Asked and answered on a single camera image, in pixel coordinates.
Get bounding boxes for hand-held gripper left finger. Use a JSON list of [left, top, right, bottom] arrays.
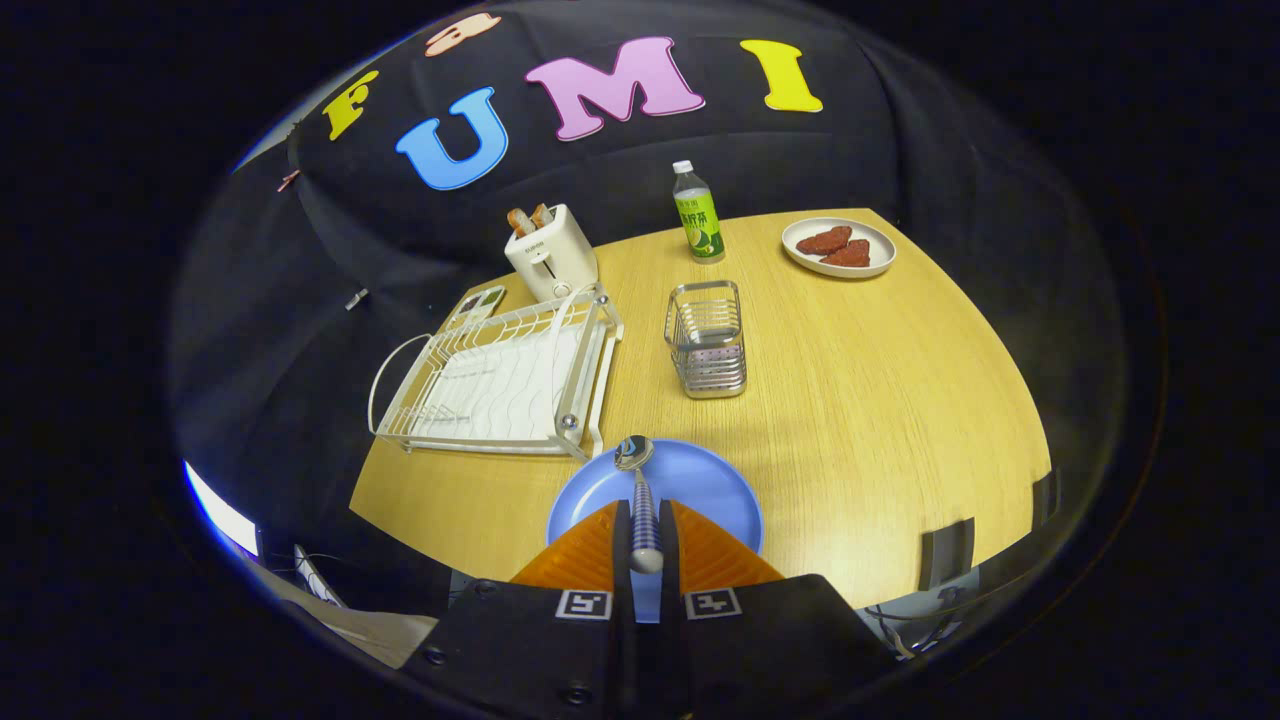
[[400, 499, 636, 720]]

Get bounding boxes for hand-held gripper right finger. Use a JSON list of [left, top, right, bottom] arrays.
[[658, 498, 901, 719]]

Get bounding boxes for metal spoon patterned handle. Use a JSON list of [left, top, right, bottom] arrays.
[[614, 435, 666, 575]]

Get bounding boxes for blue plate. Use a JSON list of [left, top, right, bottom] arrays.
[[546, 439, 765, 623]]

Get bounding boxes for metal wire basket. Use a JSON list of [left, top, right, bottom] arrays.
[[664, 280, 749, 400]]

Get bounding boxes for white wire dish rack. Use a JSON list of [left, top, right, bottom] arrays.
[[367, 283, 624, 463]]

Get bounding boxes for white plate with meat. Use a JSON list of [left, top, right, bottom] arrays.
[[781, 217, 898, 279]]

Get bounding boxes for divided condiment tray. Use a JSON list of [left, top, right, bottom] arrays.
[[447, 285, 508, 329]]

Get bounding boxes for white toaster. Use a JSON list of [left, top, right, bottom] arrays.
[[504, 204, 600, 302]]

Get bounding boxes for green label drink bottle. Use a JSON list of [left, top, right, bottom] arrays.
[[672, 160, 726, 265]]

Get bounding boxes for black backdrop cloth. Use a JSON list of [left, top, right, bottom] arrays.
[[165, 0, 1131, 601]]

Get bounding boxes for dark floor cables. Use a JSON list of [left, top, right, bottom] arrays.
[[865, 600, 961, 659]]

